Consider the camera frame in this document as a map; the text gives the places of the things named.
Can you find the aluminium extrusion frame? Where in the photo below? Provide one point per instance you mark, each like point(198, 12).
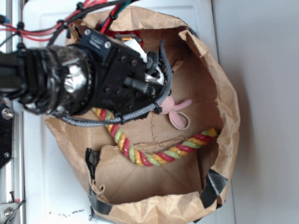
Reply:
point(12, 183)

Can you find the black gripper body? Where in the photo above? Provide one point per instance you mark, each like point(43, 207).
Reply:
point(109, 74)

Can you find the brown paper bag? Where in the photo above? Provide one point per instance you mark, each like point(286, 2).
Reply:
point(155, 173)

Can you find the white plastic bin lid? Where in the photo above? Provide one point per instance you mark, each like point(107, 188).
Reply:
point(53, 194)

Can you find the pink plush toy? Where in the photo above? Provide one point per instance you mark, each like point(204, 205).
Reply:
point(174, 111)

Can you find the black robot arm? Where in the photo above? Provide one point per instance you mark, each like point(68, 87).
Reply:
point(39, 79)

